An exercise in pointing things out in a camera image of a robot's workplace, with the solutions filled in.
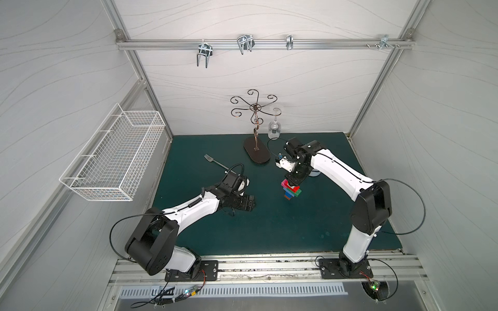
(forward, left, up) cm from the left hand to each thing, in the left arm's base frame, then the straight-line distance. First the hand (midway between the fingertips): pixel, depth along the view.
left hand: (250, 204), depth 85 cm
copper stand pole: (+37, -2, +25) cm, 45 cm away
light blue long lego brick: (+7, -18, 0) cm, 19 cm away
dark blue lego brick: (+6, -18, -3) cm, 19 cm away
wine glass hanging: (+34, -11, +15) cm, 39 cm away
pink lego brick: (+9, -16, +3) cm, 18 cm away
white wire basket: (+3, +50, +25) cm, 56 cm away
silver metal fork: (+31, +25, -7) cm, 41 cm away
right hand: (+9, -20, +7) cm, 23 cm away
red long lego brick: (+6, -20, +4) cm, 21 cm away
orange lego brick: (+7, -17, -5) cm, 20 cm away
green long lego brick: (+5, -21, +2) cm, 21 cm away
